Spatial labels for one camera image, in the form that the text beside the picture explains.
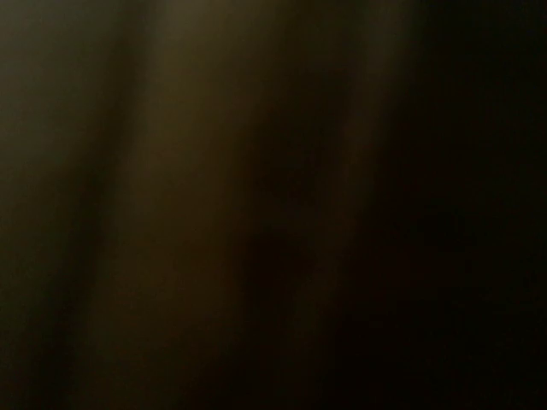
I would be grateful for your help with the brown paper bag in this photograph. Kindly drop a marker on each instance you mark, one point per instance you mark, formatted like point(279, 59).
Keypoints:
point(273, 204)

